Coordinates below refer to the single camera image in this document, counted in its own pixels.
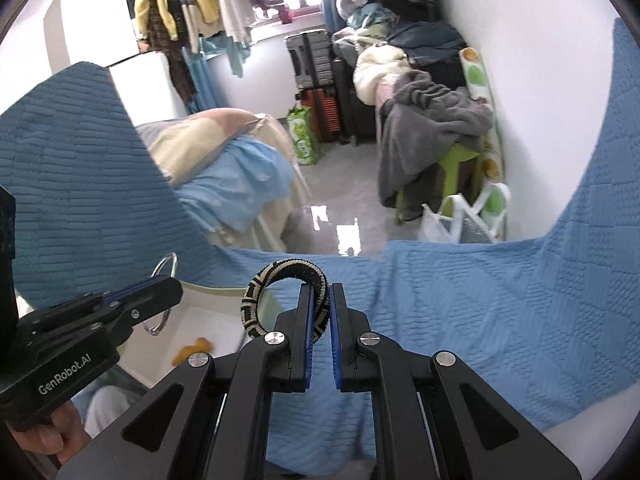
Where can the light blue quilt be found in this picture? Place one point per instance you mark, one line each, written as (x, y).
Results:
(245, 175)

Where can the red suitcase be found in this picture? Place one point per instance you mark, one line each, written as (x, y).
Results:
(325, 115)

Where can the small orange ornament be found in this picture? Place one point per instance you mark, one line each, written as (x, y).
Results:
(192, 351)

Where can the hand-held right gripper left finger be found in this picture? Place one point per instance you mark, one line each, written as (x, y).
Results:
(310, 340)

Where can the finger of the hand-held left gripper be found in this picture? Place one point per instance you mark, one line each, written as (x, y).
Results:
(150, 302)
(125, 291)

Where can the yellow jacket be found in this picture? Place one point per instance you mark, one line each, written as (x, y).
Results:
(200, 0)

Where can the dark plaid hanging garment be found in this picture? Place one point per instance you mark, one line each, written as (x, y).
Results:
(172, 60)

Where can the pile of clothes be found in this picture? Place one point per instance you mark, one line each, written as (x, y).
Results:
(395, 35)

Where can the beige and blue pillows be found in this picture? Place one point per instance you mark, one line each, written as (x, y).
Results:
(195, 135)

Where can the pale green cardboard box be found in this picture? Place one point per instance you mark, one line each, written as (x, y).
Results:
(210, 315)

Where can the white tote bag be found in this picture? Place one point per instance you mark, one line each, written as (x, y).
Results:
(450, 225)

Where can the green plastic stool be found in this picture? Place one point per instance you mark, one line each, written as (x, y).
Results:
(462, 152)

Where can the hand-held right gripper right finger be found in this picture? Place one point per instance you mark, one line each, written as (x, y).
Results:
(336, 340)

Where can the pale grey cloth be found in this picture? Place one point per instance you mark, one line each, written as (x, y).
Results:
(112, 407)

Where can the blue textured blanket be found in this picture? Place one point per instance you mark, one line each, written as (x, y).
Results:
(475, 320)

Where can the black beige woven bangle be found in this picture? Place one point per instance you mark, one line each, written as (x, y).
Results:
(280, 267)

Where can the green printed package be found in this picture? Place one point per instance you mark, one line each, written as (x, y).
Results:
(304, 135)

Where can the person's left hand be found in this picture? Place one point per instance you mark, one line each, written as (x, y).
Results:
(45, 440)

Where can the grey hard suitcase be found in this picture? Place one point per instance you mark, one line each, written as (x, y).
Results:
(310, 60)

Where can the white cabinet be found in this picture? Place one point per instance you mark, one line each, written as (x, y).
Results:
(90, 15)

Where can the black suitcase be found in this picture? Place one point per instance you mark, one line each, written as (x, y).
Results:
(352, 110)

